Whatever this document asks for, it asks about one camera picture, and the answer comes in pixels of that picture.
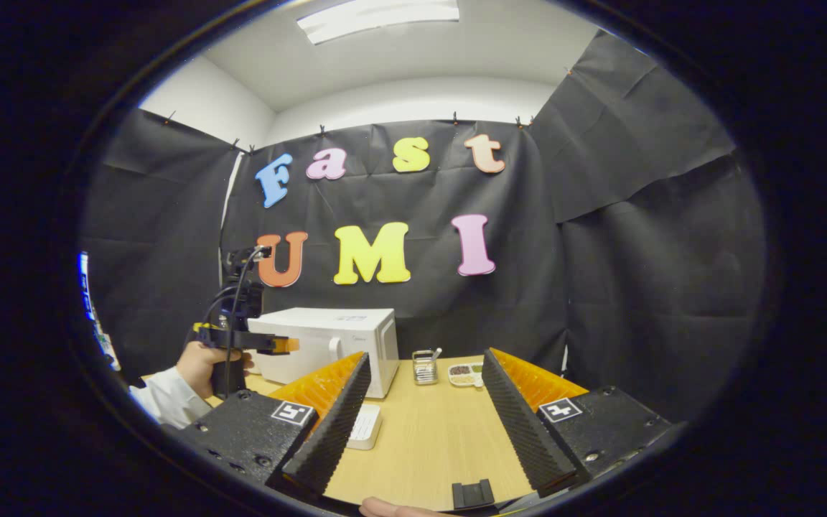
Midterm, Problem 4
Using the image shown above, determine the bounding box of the blue and white banner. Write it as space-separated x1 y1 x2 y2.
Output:
76 251 121 373

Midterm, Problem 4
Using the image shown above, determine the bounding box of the black backdrop cloth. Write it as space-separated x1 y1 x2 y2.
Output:
80 29 766 424

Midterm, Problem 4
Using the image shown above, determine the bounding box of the ceiling light panel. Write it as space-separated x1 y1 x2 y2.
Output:
296 0 460 45

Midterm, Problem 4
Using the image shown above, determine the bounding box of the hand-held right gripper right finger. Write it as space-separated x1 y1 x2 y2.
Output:
480 348 674 500

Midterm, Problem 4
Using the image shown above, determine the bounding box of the white divided condiment dish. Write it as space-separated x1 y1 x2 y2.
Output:
448 363 486 388

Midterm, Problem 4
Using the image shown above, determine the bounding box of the row of small cloth clips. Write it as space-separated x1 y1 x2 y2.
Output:
162 66 576 155

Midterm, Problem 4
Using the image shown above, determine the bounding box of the white microwave oven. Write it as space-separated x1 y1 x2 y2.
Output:
247 307 400 399

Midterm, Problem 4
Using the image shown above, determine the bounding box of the small white rectangular plate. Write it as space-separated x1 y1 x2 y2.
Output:
345 404 383 451

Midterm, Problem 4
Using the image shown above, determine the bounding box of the clear utensil holder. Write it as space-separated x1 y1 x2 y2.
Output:
412 350 439 386

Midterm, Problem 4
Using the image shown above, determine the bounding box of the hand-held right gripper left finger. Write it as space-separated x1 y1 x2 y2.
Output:
162 350 370 500

